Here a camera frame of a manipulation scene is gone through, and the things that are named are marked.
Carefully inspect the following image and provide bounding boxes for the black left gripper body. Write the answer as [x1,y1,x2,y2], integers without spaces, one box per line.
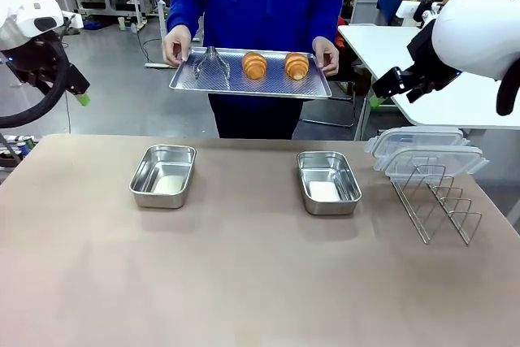
[6,36,91,98]

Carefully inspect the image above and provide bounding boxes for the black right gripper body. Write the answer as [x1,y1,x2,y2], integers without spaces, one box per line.
[405,20,462,94]

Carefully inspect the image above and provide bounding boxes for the clear plastic clip lid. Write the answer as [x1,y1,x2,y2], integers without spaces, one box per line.
[372,145,491,181]
[364,127,470,157]

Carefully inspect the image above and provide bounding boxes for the golden croissant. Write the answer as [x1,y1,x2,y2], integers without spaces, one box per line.
[284,51,310,80]
[241,51,268,80]

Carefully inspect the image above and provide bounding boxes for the silver perforated baking tray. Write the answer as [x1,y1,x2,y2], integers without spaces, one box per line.
[168,46,333,101]

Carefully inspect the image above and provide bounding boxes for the rectangular stainless steel container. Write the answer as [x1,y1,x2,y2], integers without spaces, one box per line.
[296,150,363,216]
[128,144,197,209]

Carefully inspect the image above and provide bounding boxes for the silver metal tongs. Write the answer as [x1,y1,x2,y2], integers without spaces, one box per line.
[193,46,231,90]

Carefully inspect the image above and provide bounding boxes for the metal wire lid rack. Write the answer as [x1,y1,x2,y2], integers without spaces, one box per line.
[389,163,483,246]

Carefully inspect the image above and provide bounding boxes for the person's left forearm blue sleeve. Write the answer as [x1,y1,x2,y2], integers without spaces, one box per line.
[314,0,351,41]

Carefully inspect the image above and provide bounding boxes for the person's right forearm blue sleeve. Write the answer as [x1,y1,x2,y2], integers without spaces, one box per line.
[166,0,198,36]

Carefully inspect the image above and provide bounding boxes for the person's left hand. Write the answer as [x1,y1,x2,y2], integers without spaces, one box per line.
[311,37,340,77]

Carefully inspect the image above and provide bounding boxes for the person's right hand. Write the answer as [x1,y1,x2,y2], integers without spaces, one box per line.
[162,25,193,67]

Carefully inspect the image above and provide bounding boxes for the large white table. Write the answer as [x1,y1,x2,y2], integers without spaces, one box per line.
[336,24,520,131]

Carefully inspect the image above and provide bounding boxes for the black chair with metal legs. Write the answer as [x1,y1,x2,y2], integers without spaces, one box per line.
[298,58,373,128]

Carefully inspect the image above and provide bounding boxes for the person in blue hoodie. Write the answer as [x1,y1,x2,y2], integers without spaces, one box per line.
[162,0,353,140]

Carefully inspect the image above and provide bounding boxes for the thin black hanging cable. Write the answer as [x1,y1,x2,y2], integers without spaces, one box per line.
[63,93,73,136]

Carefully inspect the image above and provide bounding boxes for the thick black arm cable hose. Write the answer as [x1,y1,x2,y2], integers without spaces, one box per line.
[0,37,71,128]

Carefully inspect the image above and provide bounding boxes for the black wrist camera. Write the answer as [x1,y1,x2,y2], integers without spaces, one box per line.
[412,0,444,25]

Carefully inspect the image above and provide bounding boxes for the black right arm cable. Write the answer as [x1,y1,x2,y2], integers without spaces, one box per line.
[495,65,520,117]

